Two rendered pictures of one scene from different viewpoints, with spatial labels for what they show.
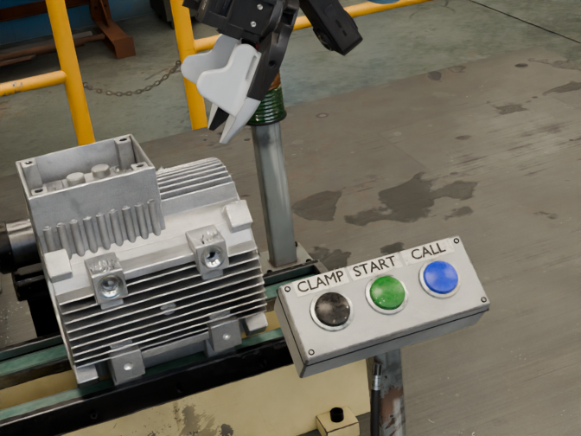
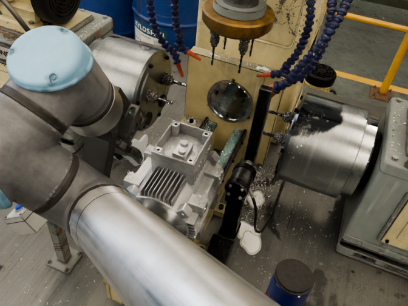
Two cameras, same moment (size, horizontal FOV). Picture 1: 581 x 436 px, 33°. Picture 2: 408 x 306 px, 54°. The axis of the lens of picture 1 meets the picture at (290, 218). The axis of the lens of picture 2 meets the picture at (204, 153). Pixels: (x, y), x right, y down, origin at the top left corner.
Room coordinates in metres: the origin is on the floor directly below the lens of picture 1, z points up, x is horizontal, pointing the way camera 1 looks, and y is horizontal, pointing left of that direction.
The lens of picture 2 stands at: (1.29, -0.34, 1.75)
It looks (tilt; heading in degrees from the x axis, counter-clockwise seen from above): 43 degrees down; 124
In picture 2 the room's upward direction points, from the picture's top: 7 degrees clockwise
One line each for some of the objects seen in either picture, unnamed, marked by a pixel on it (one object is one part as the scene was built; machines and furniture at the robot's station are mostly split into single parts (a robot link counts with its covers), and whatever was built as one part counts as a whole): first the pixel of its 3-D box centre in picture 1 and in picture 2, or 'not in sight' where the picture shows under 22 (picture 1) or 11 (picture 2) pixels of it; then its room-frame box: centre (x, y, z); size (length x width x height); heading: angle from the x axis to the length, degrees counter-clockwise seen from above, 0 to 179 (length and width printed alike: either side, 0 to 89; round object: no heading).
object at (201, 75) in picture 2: not in sight; (234, 102); (0.76, 0.60, 0.97); 0.30 x 0.11 x 0.34; 16
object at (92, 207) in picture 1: (90, 196); (182, 152); (0.88, 0.19, 1.11); 0.12 x 0.11 x 0.07; 108
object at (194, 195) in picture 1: (147, 268); (173, 191); (0.89, 0.15, 1.02); 0.20 x 0.19 x 0.19; 108
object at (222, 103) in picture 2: not in sight; (229, 102); (0.77, 0.54, 1.02); 0.15 x 0.02 x 0.15; 16
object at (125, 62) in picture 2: not in sight; (112, 78); (0.46, 0.35, 1.04); 0.37 x 0.25 x 0.25; 16
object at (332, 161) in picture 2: not in sight; (333, 149); (1.12, 0.55, 1.04); 0.41 x 0.25 x 0.25; 16
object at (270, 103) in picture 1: (261, 101); not in sight; (1.24, 0.02, 1.05); 0.06 x 0.06 x 0.04
